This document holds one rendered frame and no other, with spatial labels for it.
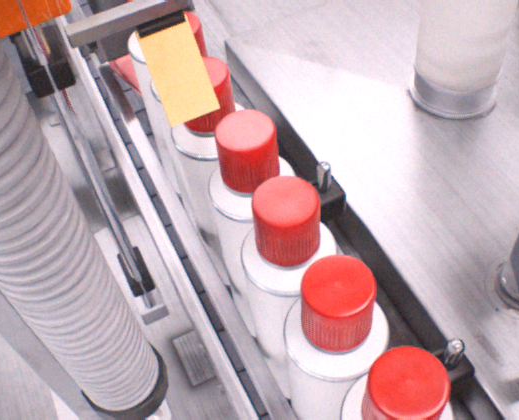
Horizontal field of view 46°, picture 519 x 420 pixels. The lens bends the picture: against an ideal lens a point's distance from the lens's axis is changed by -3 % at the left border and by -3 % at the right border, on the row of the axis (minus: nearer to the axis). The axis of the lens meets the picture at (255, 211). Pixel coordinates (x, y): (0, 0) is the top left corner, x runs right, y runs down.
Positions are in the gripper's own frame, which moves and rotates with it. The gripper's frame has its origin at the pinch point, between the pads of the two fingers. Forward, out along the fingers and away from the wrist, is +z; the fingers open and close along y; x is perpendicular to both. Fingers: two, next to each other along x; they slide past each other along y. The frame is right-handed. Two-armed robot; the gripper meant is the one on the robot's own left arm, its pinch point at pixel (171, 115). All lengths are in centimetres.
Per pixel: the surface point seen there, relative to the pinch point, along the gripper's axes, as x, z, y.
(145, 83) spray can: -8.9, -3.9, -2.2
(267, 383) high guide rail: -23.8, 14.4, -4.7
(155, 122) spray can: -6.2, -0.6, -2.4
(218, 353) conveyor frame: -12.9, 16.6, -6.0
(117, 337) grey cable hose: -37.3, 2.0, -10.0
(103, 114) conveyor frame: 11.0, -1.9, -5.0
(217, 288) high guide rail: -17.8, 9.8, -4.4
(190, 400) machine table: -10.4, 20.6, -9.6
